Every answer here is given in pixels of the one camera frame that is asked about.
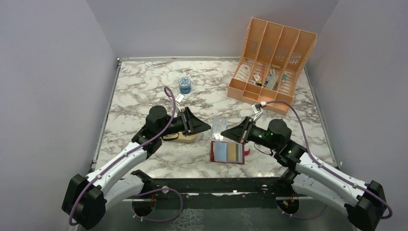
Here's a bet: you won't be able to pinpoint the red leather card holder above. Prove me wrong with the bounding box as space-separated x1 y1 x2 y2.
210 141 251 164

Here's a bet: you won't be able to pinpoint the small items in organizer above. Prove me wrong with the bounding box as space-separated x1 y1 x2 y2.
248 64 281 90

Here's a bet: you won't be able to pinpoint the white striped card in organizer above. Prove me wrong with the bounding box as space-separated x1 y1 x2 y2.
235 64 251 82

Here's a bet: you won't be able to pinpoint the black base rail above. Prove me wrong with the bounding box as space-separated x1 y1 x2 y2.
130 177 296 210

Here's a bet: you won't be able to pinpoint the beige oval tray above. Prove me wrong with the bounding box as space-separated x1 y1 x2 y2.
164 132 197 143

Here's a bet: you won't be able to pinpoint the gold credit card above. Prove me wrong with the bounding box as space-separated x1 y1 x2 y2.
226 142 243 163

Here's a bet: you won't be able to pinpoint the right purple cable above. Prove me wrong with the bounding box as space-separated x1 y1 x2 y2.
255 100 393 221

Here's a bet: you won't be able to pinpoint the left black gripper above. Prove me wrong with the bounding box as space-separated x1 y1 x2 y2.
158 107 211 138

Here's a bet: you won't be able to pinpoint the silver white credit card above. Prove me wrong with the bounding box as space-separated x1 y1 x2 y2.
210 116 227 141

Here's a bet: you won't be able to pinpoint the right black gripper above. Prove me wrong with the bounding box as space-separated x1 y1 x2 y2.
221 115 279 150

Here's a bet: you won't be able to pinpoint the blue round tin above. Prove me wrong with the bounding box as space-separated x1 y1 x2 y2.
178 77 191 94

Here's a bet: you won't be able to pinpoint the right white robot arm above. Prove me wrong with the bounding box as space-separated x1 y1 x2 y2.
221 117 386 231

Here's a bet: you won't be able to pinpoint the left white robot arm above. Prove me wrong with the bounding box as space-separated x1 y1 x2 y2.
62 105 211 230

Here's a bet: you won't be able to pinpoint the orange plastic file organizer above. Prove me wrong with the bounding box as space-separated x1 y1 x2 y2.
227 18 317 115

